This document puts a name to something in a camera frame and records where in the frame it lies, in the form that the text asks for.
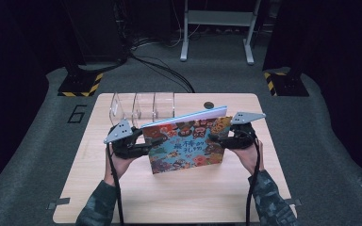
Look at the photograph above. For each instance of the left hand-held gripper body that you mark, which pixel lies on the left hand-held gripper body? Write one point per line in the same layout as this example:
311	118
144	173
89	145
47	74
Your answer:
122	141

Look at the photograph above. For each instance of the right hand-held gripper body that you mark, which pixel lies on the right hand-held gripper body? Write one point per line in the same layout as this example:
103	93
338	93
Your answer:
243	132

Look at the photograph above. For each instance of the clear acrylic book organizer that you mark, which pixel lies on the clear acrylic book organizer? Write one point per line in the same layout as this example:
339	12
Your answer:
144	106

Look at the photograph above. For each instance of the colourful picture book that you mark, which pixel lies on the colourful picture book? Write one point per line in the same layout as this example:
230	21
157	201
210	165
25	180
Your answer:
185	144

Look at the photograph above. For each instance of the person's left hand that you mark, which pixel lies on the person's left hand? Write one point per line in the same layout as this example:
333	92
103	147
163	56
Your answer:
121	164

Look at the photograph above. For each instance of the person's right hand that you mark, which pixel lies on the person's right hand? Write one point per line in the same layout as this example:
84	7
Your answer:
248	158

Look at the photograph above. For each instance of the black stand with striped base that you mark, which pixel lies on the black stand with striped base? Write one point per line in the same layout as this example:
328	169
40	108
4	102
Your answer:
80	83
287	84

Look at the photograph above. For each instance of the grey tape strip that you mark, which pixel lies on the grey tape strip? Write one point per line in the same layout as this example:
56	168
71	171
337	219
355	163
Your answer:
294	202
58	203

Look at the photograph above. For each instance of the dark cabinet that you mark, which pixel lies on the dark cabinet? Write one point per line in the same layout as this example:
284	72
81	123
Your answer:
97	31

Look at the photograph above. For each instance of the white metal stand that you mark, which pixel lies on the white metal stand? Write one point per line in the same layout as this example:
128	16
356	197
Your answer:
217	19

